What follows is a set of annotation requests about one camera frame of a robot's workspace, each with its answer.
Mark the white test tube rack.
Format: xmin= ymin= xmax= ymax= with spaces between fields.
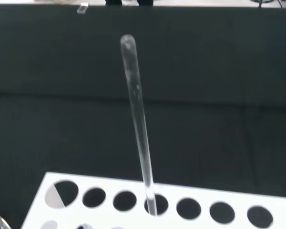
xmin=20 ymin=171 xmax=286 ymax=229

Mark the black bench cloth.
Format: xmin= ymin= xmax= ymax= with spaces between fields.
xmin=0 ymin=4 xmax=286 ymax=229

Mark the clear plastic cloth clip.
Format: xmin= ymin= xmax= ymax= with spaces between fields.
xmin=76 ymin=2 xmax=90 ymax=15

